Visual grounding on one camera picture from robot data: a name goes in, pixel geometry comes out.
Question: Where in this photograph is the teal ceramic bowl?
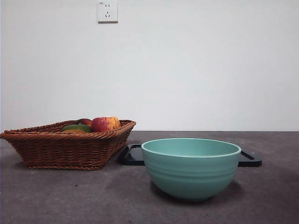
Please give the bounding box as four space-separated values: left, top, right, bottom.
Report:
141 138 242 202

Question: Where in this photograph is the black rectangular tray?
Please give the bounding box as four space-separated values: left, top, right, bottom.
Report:
116 144 262 167

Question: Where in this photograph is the red yellow apple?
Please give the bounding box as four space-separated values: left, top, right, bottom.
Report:
91 116 121 133

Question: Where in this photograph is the dark red plum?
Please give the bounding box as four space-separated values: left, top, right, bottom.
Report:
72 118 93 127

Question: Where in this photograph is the green avocado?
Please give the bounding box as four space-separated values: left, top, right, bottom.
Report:
61 124 92 133

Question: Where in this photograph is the brown wicker basket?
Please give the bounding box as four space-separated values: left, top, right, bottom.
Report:
0 119 136 170

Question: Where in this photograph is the white wall socket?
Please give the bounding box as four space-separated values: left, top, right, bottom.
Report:
97 1 119 24

